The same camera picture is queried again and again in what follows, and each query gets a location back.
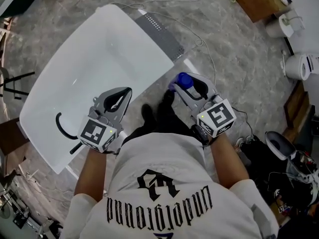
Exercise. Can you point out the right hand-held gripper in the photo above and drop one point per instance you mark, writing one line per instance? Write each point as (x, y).
(216, 118)

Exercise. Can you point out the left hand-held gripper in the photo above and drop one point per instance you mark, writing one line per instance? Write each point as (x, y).
(97, 133)

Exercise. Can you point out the blue bottle cap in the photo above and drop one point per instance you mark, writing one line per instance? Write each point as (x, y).
(185, 80)

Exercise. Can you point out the person's left forearm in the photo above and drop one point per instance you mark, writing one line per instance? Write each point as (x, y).
(91, 173)

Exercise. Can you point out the person's right forearm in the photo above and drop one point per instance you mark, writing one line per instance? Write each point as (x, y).
(229, 163)

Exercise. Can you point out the person's right black shoe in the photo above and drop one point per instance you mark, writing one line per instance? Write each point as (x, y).
(168, 98)

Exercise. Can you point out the person's black shoe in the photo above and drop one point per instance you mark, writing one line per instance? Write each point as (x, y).
(147, 113)
(168, 98)

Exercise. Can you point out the person's left black shoe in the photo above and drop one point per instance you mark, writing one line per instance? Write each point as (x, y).
(147, 113)

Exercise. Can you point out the black wrist device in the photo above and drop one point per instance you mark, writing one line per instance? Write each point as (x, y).
(200, 134)

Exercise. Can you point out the person's black trousers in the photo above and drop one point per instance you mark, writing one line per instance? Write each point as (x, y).
(164, 123)

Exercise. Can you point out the grey perforated panel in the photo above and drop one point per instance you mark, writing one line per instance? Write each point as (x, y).
(162, 34)

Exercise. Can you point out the white printed t-shirt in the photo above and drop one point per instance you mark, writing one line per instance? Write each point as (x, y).
(162, 163)

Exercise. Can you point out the white toilet brush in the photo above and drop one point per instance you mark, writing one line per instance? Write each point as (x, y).
(283, 61)

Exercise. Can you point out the white toilet with raised lid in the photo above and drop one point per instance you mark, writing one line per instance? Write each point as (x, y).
(294, 66)

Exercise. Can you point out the closed cardboard box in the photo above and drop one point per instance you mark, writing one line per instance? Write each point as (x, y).
(256, 1)

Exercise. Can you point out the brown wooden stand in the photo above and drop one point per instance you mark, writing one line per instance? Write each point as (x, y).
(11, 136)

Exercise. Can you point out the black-legged chair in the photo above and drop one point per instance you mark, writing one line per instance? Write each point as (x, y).
(3, 75)

